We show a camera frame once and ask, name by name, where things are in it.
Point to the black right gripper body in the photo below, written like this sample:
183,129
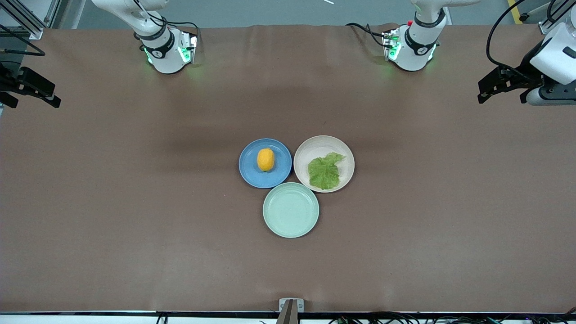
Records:
9,83

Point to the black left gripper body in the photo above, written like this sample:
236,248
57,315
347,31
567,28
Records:
527,71

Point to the green lettuce leaf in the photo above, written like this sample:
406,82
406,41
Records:
324,173

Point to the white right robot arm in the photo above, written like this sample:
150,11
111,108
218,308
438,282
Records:
164,54

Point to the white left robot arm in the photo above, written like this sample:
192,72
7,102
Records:
416,47

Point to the yellow lemon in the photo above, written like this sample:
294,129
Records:
265,159

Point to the brown table cover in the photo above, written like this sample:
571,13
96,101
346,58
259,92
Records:
135,202

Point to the cream plate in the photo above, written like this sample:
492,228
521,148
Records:
321,148

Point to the blue plate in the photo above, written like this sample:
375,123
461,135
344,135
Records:
252,171

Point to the mint green plate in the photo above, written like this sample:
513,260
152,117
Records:
290,210

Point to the aluminium frame profile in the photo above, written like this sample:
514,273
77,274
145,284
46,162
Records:
27,18
555,15

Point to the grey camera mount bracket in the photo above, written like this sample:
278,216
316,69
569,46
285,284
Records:
290,306

